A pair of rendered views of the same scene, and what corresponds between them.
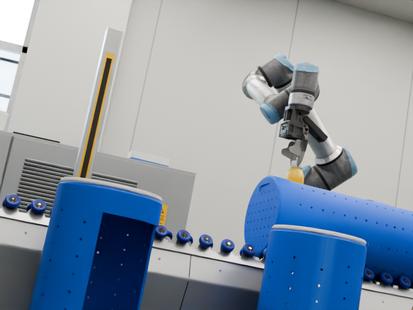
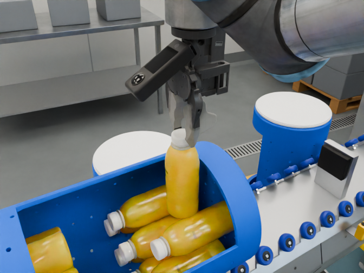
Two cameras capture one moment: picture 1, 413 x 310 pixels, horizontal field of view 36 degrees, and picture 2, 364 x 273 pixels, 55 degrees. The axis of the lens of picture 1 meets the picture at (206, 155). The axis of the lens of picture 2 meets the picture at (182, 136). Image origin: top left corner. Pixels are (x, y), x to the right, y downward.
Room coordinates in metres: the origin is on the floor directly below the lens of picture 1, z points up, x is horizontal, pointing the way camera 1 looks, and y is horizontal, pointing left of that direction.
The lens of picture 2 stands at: (2.76, -0.45, 1.65)
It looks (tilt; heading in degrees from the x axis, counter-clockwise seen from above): 32 degrees down; 166
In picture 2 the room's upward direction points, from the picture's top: straight up
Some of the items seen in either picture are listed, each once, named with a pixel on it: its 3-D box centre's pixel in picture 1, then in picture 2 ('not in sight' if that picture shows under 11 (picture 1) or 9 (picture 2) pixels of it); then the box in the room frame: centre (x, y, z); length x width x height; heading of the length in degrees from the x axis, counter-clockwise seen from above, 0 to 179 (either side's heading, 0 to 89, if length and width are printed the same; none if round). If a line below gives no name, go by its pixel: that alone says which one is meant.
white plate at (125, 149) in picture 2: (318, 235); (139, 156); (1.89, -0.37, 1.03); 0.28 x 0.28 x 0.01
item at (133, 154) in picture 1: (147, 161); not in sight; (3.93, 0.35, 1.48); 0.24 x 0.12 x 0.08; 109
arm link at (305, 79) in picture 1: (305, 80); not in sight; (2.23, -0.30, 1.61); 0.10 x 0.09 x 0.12; 165
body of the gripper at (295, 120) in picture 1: (295, 123); (196, 60); (2.22, -0.29, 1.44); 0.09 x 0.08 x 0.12; 107
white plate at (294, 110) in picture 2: (111, 190); (292, 108); (1.72, 0.23, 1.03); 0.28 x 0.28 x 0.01
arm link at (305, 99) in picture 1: (301, 102); (193, 10); (2.22, -0.30, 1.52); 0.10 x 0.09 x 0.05; 17
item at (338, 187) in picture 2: not in sight; (333, 170); (2.07, 0.18, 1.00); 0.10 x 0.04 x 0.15; 17
